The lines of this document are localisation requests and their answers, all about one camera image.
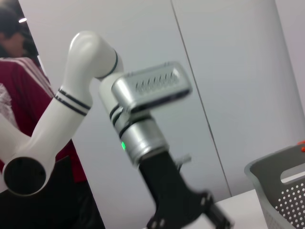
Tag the grey perforated storage bin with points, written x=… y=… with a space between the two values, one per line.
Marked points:
x=269 y=214

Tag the person in maroon jacket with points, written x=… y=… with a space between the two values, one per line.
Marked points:
x=26 y=95

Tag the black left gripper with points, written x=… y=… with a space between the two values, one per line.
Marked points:
x=171 y=190

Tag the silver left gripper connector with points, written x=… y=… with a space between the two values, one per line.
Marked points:
x=184 y=159

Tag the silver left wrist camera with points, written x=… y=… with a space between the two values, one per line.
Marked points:
x=152 y=86

